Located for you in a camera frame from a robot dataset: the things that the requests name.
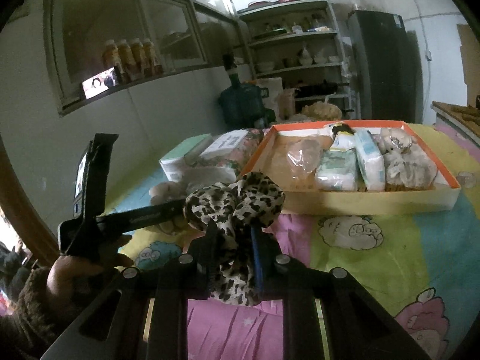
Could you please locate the leopard print scarf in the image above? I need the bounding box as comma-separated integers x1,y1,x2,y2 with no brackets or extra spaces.
183,172,286,306

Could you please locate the clear plastic bag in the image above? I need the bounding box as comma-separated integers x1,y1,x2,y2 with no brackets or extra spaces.
286,138,324,189

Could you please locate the left hand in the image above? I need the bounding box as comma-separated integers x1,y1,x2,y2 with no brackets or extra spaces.
42,253,134,318

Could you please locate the mint green flat box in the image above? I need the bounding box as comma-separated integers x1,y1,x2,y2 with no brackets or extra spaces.
159,133,213,182

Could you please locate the green white tissue pack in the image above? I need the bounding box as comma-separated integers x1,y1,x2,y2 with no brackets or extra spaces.
314,150,358,192

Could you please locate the orange rimmed cardboard box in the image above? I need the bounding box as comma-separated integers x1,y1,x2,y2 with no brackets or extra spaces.
241,119,461,215

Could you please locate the colourful cartoon bedsheet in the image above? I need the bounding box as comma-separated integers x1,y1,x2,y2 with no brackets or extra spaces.
122,124,479,359

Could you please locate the lit phone screen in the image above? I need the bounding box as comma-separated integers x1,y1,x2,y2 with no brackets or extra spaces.
81,67,120,99

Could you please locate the white fluffy scrunchie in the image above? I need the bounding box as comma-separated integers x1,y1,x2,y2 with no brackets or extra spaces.
383,150,438,190

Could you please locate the woven straw basket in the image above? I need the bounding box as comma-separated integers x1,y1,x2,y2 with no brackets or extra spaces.
301,101,343,121

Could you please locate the orange bottle on sill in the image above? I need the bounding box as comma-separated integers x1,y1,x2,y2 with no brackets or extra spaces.
117,39,140,81

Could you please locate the green water jug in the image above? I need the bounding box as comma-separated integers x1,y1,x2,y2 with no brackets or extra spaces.
218,53,276,129

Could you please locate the grey metal shelf rack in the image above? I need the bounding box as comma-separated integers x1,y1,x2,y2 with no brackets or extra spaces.
239,0,356,119

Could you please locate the black refrigerator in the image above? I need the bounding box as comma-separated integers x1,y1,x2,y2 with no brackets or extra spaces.
347,10,421,123

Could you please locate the kitchen counter cabinet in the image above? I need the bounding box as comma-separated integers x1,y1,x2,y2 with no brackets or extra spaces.
431,102,480,147

